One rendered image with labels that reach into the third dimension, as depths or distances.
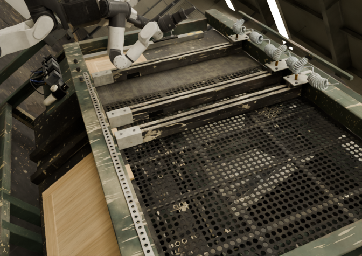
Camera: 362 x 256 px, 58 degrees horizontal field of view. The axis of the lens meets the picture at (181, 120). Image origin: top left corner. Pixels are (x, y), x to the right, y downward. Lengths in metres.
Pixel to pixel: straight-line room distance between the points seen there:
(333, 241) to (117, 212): 0.78
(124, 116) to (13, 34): 0.78
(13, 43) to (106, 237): 1.18
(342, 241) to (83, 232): 1.15
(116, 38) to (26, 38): 0.51
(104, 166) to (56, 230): 0.57
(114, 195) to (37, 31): 1.08
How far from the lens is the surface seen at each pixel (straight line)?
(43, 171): 2.25
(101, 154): 1.57
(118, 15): 1.87
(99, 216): 1.73
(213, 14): 2.90
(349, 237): 1.32
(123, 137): 1.60
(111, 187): 1.41
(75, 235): 1.81
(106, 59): 2.46
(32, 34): 2.06
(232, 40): 2.40
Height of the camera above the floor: 1.33
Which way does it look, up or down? 4 degrees down
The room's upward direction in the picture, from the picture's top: 51 degrees clockwise
